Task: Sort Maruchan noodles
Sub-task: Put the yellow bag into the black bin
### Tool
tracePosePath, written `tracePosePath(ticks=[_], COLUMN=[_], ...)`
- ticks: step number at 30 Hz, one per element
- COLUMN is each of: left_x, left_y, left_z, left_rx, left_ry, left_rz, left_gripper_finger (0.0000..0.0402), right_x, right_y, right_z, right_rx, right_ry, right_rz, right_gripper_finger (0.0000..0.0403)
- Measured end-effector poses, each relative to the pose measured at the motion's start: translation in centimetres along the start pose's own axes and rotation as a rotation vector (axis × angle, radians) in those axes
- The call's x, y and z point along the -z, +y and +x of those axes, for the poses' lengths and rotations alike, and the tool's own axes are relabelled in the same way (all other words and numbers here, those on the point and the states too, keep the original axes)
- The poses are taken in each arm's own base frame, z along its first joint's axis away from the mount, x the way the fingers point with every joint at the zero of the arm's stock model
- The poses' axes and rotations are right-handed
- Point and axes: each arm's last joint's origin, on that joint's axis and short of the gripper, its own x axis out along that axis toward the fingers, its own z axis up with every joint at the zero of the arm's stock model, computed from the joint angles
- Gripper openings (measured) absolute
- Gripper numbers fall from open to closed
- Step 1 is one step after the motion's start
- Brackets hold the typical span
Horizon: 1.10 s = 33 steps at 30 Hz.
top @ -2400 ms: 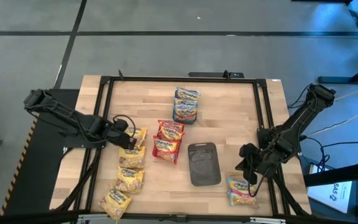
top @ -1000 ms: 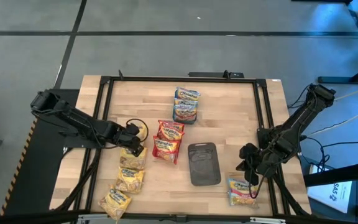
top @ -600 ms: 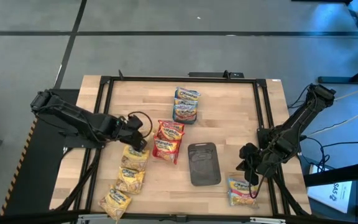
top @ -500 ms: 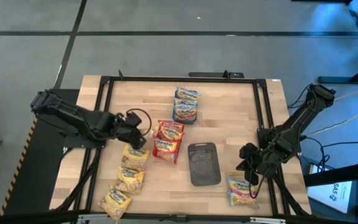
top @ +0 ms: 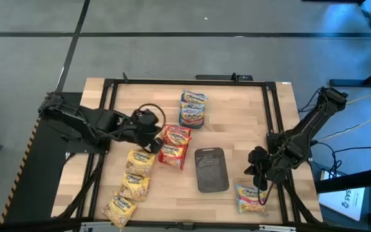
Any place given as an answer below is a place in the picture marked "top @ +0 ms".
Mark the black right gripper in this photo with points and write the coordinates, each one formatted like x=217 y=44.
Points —
x=280 y=167

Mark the black aluminium table frame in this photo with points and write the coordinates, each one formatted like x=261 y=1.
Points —
x=147 y=82

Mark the red Maruchan ramen pack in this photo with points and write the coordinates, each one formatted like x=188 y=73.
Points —
x=179 y=128
x=176 y=139
x=172 y=156

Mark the black crossbar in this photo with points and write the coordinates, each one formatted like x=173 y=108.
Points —
x=27 y=226

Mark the silver metal strip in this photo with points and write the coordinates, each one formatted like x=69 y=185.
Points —
x=277 y=228

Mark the black shelf bar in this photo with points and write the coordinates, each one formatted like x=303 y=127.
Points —
x=349 y=181

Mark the black platform hazard striped edge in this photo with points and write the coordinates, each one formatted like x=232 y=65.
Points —
x=34 y=180

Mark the blue Maruchan ramen pack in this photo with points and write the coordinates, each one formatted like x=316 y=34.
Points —
x=192 y=106
x=191 y=116
x=248 y=201
x=194 y=96

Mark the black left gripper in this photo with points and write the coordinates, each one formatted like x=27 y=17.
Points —
x=145 y=125

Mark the yellow Maruchan ramen pack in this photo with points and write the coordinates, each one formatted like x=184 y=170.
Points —
x=134 y=187
x=139 y=164
x=118 y=210

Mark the white printed sign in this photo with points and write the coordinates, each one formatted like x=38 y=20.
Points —
x=340 y=201

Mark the red plastic bin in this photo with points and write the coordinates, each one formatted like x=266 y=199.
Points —
x=183 y=162

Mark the black bar device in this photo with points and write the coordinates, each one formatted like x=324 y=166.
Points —
x=217 y=77

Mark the black desk leg frame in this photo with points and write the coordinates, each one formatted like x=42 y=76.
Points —
x=346 y=82

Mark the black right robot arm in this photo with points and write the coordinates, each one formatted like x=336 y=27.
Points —
x=314 y=120

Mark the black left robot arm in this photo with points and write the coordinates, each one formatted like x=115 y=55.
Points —
x=92 y=124

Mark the dark grey plastic bin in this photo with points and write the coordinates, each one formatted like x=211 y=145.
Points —
x=211 y=170

